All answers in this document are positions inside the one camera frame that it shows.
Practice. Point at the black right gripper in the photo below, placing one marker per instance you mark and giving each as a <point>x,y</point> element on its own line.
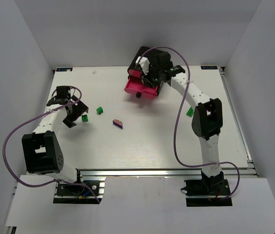
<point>147,79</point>

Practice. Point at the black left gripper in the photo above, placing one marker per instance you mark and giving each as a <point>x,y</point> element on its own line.
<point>73,111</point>

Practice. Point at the pink drawer with black knob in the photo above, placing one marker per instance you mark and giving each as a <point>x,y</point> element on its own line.
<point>135,73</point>

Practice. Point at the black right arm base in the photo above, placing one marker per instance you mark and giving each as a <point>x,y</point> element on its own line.
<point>207,192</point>

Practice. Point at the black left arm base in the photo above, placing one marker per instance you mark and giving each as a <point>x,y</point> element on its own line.
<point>68,194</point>

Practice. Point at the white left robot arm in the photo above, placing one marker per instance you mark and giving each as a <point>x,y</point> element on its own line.
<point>42,151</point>

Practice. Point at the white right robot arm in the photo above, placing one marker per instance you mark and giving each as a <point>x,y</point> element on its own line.
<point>207,119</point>

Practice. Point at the black drawer cabinet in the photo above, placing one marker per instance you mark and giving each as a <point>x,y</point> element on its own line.
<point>143,52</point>

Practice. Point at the small green lego brick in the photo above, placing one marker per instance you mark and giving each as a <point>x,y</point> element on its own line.
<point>99,110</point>

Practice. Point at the purple curved butterfly lego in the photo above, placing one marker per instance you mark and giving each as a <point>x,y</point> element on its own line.
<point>118,123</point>

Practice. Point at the blue label left corner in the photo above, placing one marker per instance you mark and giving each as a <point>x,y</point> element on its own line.
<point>64,69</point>

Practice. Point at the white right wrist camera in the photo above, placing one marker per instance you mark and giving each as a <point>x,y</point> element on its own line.
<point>143,63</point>

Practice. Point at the aluminium front rail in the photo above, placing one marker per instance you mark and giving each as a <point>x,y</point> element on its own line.
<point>244,172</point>

